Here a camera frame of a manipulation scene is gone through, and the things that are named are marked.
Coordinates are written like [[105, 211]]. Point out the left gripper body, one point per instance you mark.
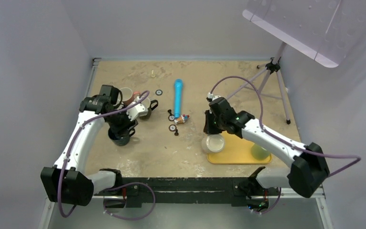
[[120, 123]]

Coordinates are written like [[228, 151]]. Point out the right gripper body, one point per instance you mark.
[[219, 121]]

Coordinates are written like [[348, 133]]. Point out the cream white ceramic mug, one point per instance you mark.
[[213, 143]]

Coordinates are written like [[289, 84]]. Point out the dark blue ceramic mug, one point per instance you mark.
[[121, 140]]

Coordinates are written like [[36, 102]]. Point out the grey teal ceramic mug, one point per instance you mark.
[[127, 95]]

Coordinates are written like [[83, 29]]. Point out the black ceramic mug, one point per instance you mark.
[[150, 105]]

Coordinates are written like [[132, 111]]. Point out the pink ceramic mug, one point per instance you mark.
[[133, 96]]

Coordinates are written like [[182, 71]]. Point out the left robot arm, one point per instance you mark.
[[65, 181]]

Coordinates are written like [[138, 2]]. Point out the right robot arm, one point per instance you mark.
[[307, 166]]

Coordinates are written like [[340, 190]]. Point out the light green ceramic mug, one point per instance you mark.
[[259, 153]]

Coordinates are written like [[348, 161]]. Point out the yellow plastic tray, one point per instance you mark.
[[236, 151]]

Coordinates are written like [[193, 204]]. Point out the blue toy microphone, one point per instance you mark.
[[178, 87]]

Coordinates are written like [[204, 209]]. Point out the translucent perforated panel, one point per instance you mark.
[[323, 30]]

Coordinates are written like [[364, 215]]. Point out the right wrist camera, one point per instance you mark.
[[210, 97]]

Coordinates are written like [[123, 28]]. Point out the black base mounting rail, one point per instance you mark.
[[234, 191]]

